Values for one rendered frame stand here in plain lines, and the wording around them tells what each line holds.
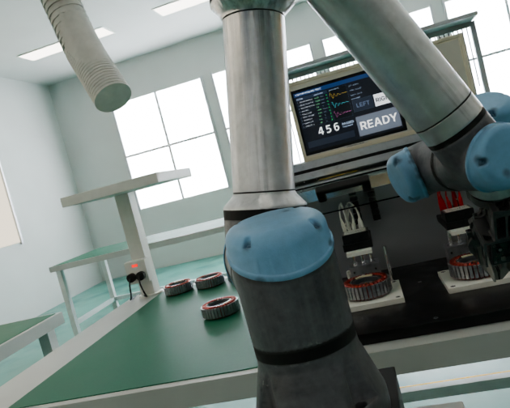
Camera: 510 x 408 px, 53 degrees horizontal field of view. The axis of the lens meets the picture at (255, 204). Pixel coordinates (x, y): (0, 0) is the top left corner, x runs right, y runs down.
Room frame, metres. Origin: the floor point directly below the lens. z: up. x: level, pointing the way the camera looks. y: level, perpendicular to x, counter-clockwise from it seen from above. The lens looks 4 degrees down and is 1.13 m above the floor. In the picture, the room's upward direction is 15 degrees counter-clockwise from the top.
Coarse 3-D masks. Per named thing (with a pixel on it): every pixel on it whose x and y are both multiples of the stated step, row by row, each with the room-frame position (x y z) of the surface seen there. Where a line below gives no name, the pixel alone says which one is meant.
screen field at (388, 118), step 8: (376, 112) 1.27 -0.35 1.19; (384, 112) 1.26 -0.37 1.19; (392, 112) 1.26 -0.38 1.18; (360, 120) 1.28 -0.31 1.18; (368, 120) 1.27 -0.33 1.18; (376, 120) 1.27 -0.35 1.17; (384, 120) 1.27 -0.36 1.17; (392, 120) 1.26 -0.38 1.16; (400, 120) 1.26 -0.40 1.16; (360, 128) 1.28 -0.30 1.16; (368, 128) 1.27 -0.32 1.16; (376, 128) 1.27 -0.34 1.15; (384, 128) 1.27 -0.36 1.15; (360, 136) 1.28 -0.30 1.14
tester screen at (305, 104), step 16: (352, 80) 1.28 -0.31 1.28; (368, 80) 1.27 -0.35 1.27; (304, 96) 1.30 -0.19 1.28; (320, 96) 1.30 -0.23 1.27; (336, 96) 1.29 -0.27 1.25; (352, 96) 1.28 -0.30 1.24; (304, 112) 1.31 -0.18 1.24; (320, 112) 1.30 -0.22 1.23; (336, 112) 1.29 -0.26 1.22; (352, 112) 1.28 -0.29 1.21; (368, 112) 1.27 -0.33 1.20; (304, 128) 1.31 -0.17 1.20; (352, 128) 1.28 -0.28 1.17; (400, 128) 1.26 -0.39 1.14; (336, 144) 1.29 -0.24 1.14
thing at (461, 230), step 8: (456, 208) 1.20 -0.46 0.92; (464, 208) 1.17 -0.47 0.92; (472, 208) 1.15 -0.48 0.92; (440, 216) 1.27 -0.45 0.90; (448, 216) 1.17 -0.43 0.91; (456, 216) 1.16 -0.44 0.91; (464, 216) 1.16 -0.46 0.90; (448, 224) 1.17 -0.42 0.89; (456, 224) 1.16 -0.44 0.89; (464, 224) 1.16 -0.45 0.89; (448, 232) 1.26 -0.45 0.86; (456, 232) 1.14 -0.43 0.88; (464, 232) 1.14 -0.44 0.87; (448, 240) 1.26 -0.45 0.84
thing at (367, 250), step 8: (344, 232) 1.26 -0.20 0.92; (352, 232) 1.23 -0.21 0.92; (360, 232) 1.21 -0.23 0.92; (368, 232) 1.24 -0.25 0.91; (344, 240) 1.22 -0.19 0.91; (352, 240) 1.22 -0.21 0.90; (360, 240) 1.21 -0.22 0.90; (368, 240) 1.21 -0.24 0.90; (344, 248) 1.22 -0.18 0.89; (352, 248) 1.22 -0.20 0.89; (360, 248) 1.21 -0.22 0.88; (368, 248) 1.20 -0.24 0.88; (352, 256) 1.19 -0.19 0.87; (360, 256) 1.31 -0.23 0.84
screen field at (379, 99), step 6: (366, 96) 1.27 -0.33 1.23; (372, 96) 1.27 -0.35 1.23; (378, 96) 1.27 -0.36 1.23; (384, 96) 1.26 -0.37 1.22; (354, 102) 1.28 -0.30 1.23; (360, 102) 1.28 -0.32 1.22; (366, 102) 1.27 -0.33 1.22; (372, 102) 1.27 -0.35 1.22; (378, 102) 1.27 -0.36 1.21; (384, 102) 1.26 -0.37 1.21; (390, 102) 1.26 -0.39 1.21; (354, 108) 1.28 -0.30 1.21; (360, 108) 1.28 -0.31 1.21; (366, 108) 1.27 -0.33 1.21
